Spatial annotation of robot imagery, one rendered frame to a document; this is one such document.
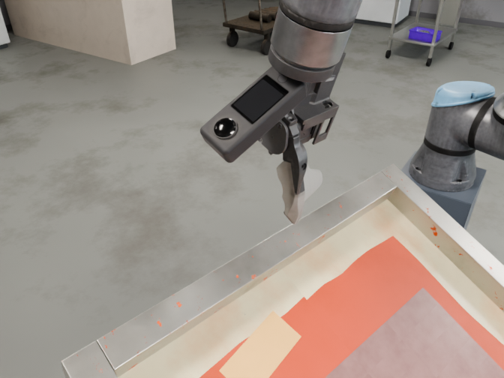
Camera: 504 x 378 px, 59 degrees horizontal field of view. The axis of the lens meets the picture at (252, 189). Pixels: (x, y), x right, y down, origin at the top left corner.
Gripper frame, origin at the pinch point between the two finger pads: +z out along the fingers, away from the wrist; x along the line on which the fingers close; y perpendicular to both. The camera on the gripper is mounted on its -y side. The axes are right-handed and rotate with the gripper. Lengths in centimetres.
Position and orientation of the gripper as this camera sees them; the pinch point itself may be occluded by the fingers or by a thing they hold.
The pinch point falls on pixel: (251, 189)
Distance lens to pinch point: 59.5
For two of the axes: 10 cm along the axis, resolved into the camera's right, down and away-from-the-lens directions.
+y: 7.5, -3.8, 5.5
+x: -6.4, -6.4, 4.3
